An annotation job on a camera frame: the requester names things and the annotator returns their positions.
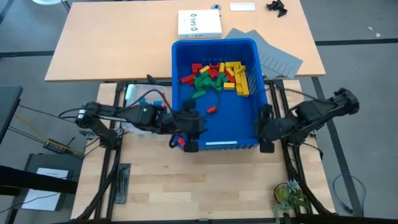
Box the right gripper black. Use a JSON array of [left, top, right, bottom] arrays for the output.
[[256, 104, 301, 154]]

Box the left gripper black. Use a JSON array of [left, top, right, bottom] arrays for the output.
[[169, 108, 206, 154]]

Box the blue plastic bin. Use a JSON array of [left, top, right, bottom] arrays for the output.
[[171, 37, 269, 152]]

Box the red long block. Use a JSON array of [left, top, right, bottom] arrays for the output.
[[180, 73, 197, 85]]

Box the grey slotted divider panel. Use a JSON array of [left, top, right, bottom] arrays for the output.
[[245, 30, 303, 80], [224, 28, 259, 41]]

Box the clear plastic container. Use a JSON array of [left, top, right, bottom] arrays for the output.
[[121, 83, 168, 135]]

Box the artificial potted plant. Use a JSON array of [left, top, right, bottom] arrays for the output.
[[272, 179, 309, 224]]

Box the dark grey rectangular plate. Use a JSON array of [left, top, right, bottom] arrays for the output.
[[114, 163, 132, 205]]

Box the white paper sheet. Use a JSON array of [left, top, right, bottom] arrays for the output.
[[177, 9, 223, 40]]

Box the light wooden desk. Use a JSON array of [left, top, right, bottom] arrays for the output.
[[45, 0, 326, 82]]

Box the white paper note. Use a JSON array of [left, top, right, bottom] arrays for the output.
[[36, 167, 70, 180]]

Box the black equipment case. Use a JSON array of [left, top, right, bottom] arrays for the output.
[[21, 153, 83, 212]]

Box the black beam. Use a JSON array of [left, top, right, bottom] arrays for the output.
[[0, 164, 78, 195]]

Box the black side desk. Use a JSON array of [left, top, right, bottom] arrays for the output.
[[0, 86, 24, 146]]

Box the white round object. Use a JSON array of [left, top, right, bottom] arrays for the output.
[[32, 0, 62, 6]]

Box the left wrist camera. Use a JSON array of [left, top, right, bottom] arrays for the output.
[[182, 98, 197, 111]]

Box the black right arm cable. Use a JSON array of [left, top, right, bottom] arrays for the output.
[[264, 86, 318, 102]]

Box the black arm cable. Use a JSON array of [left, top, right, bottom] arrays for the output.
[[119, 89, 223, 149], [264, 86, 318, 102]]

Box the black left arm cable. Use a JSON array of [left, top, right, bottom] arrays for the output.
[[119, 89, 223, 149]]

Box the blue cable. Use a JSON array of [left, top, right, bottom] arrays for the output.
[[332, 174, 368, 216]]

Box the black plastic bracket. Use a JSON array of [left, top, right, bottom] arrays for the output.
[[266, 0, 289, 18]]

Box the yellow cable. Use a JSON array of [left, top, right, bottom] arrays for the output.
[[14, 114, 85, 156]]

